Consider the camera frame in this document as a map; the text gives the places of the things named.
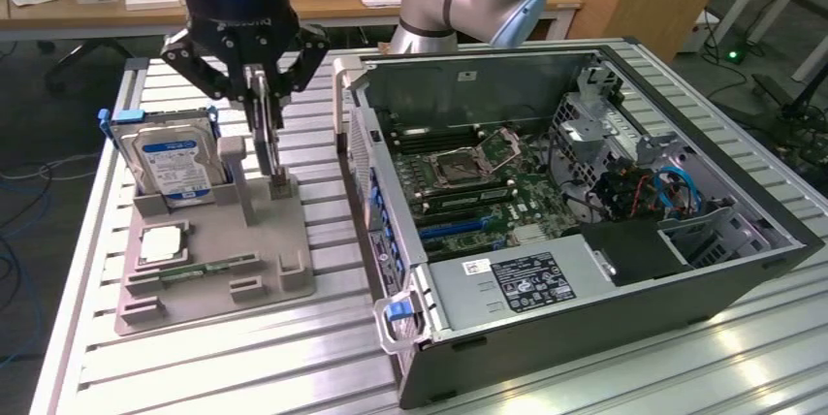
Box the green RAM stick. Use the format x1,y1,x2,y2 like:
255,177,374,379
158,259,236,285

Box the blue disk carrier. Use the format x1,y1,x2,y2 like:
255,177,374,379
96,100,226,154

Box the silver CPU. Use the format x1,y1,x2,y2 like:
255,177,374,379
140,227,188,265

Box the perforated metal drive cage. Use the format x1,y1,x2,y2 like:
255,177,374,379
547,91,650,178

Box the RAM stick with white stickers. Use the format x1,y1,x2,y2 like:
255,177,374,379
420,188,514,211

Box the grey case handle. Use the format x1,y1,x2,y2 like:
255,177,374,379
372,288,434,355

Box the black chair base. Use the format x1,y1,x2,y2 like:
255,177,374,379
36,36,142,92

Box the grey parts rack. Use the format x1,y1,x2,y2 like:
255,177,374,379
114,135,320,337

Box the blue floor cable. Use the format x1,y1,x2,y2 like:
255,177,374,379
0,162,58,367

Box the silver chipset heatsink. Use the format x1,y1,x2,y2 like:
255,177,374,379
515,226,552,247

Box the metal socket cover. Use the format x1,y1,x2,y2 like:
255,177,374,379
476,125,528,167

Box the black RAM slot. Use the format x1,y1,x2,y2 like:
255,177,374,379
395,136,479,147
394,130,478,142
391,124,476,136
398,142,482,154

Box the black floor stand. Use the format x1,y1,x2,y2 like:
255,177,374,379
751,73,828,144

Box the black open PC case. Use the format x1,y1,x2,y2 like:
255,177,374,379
335,38,828,411

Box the blue wire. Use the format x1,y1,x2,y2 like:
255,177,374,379
651,166,706,216

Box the grey metal disk bay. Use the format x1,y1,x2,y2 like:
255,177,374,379
656,205,772,271

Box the green graphics card metal bracket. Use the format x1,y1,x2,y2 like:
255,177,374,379
247,63,291,188

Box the blue expansion slot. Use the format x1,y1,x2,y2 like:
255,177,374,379
415,217,492,241

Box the grey power supply unit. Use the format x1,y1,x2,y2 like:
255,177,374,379
414,234,616,335

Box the hard disk blue label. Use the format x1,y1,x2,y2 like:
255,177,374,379
108,121,220,208

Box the CPU socket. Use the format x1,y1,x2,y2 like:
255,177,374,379
431,149,486,189

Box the white desk frame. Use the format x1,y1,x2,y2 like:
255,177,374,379
708,0,828,82

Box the black plastic shroud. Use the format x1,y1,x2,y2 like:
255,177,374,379
578,217,688,289

